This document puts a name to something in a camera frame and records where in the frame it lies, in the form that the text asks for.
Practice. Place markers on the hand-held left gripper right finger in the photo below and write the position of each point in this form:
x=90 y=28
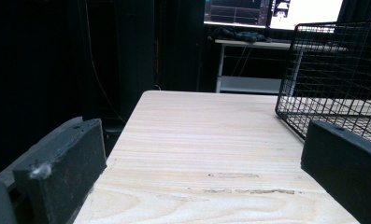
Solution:
x=345 y=168

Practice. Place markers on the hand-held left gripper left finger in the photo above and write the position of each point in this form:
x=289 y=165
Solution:
x=64 y=168

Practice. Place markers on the white desk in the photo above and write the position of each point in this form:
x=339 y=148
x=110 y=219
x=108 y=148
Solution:
x=251 y=84

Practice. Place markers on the dark cloth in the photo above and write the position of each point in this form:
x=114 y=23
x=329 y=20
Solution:
x=239 y=34

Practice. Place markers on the computer monitor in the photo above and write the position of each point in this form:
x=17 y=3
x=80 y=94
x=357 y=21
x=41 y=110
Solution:
x=267 y=12

